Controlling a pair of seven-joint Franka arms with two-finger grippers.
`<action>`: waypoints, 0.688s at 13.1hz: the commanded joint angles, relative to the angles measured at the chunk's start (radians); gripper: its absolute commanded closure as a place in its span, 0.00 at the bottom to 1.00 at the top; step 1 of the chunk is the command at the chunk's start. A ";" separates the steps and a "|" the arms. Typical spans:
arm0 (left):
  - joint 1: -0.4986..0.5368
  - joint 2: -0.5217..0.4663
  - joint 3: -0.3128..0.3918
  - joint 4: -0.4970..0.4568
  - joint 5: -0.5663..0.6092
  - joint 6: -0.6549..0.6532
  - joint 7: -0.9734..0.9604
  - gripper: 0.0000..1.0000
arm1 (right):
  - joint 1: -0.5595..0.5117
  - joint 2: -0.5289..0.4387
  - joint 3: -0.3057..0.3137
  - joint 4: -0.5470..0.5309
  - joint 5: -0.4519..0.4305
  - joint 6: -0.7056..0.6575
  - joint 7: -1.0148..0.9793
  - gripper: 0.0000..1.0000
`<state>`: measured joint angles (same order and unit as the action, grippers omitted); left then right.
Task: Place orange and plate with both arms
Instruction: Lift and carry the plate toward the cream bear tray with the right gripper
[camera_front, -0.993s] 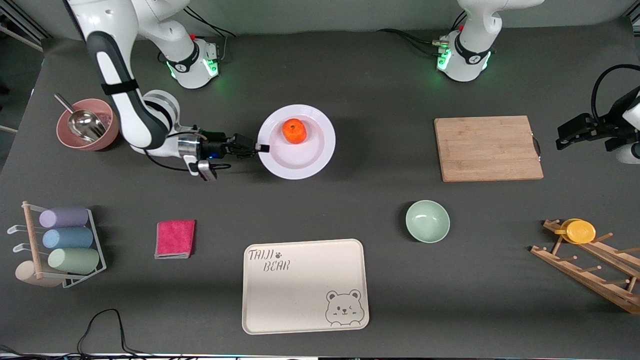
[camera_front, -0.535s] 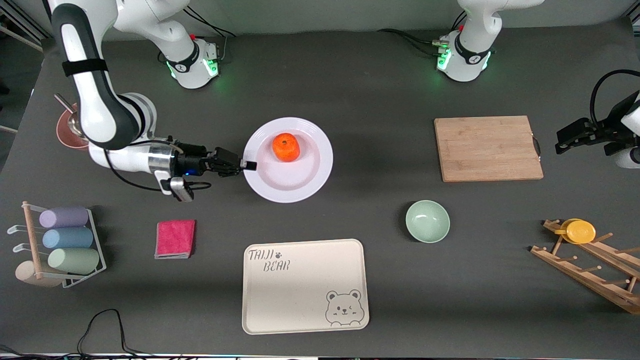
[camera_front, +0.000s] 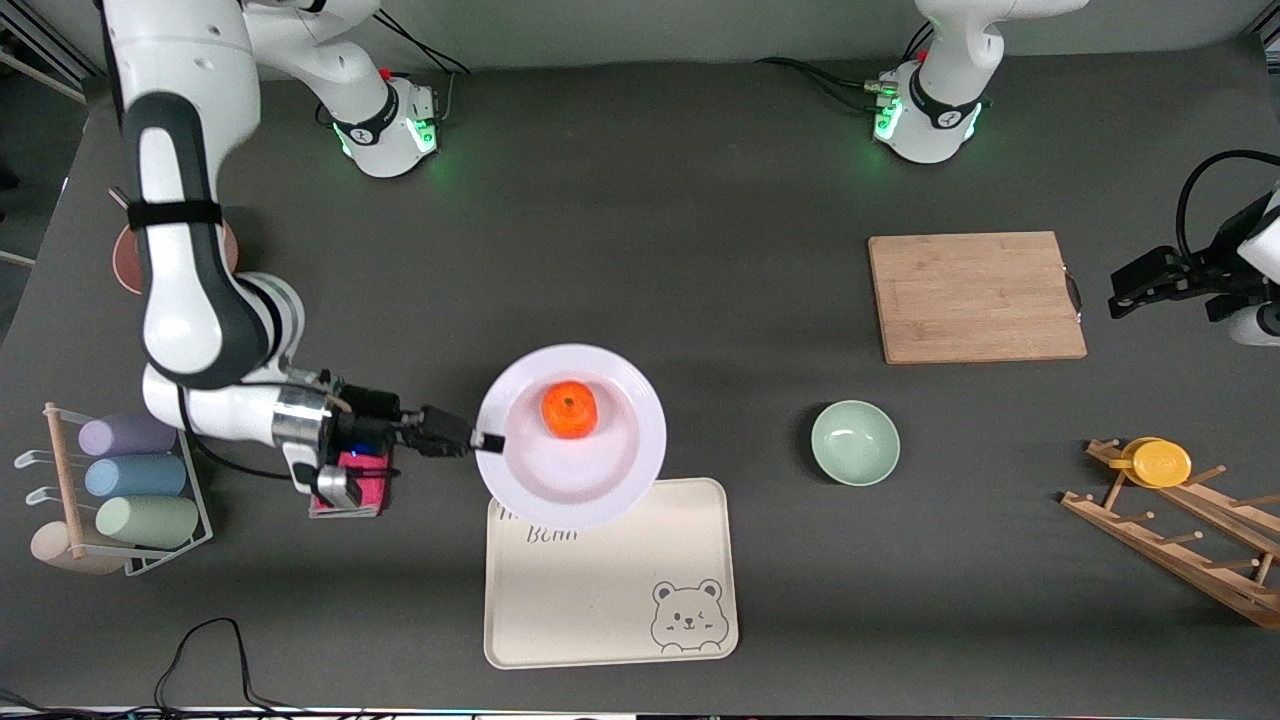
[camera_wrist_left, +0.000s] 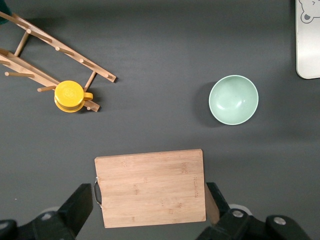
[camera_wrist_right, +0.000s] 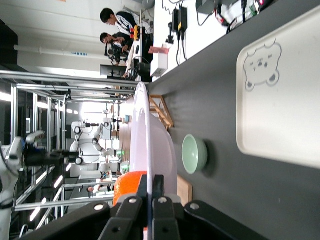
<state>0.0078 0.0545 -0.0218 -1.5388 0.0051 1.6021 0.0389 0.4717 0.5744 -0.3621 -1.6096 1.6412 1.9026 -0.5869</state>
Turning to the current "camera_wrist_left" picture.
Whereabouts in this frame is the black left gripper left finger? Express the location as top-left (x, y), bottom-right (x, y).
top-left (0, 183), bottom-right (94, 240)

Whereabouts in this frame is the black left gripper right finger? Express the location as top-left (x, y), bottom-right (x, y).
top-left (196, 181), bottom-right (313, 240)

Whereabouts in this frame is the wooden cutting board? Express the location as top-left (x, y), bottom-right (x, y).
top-left (93, 148), bottom-right (221, 229)

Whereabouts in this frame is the yellow mug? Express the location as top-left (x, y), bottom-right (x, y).
top-left (54, 80), bottom-right (94, 114)

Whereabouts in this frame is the pale green bowl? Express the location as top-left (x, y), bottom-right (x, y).
top-left (208, 74), bottom-right (259, 126)

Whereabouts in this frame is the wooden mug rack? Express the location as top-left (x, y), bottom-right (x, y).
top-left (0, 11), bottom-right (118, 113)

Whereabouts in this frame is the cream bear print tray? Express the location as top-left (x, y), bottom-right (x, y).
top-left (295, 0), bottom-right (320, 80)

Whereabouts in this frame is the dark green mug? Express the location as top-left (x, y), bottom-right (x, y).
top-left (0, 0), bottom-right (13, 26)

